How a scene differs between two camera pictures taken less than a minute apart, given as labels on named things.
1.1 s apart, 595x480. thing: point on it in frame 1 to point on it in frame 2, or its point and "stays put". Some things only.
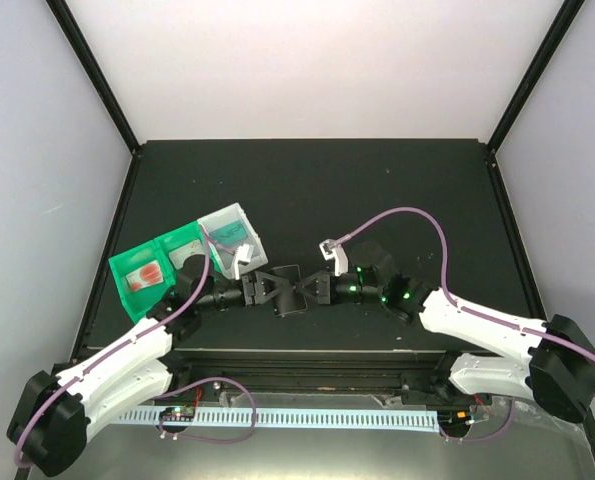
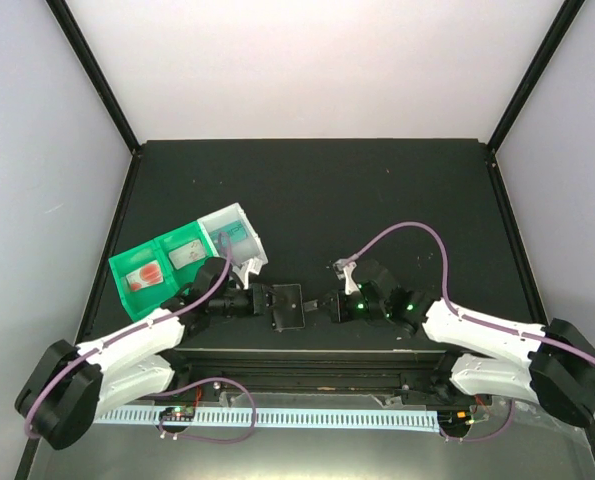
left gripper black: x=253 y=292 to x=259 y=293
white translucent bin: x=228 y=229 stays put
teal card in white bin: x=230 y=235 stays put
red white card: x=146 y=276 stays put
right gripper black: x=324 y=295 to x=339 y=312
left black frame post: x=73 y=33 stays put
